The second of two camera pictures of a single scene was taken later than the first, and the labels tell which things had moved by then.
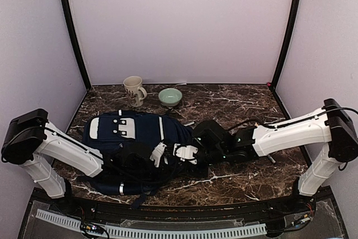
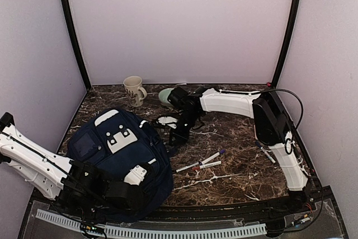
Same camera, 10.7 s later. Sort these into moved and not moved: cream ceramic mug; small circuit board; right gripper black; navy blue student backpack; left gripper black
Moved: navy blue student backpack; left gripper black; right gripper black
Not moved: cream ceramic mug; small circuit board
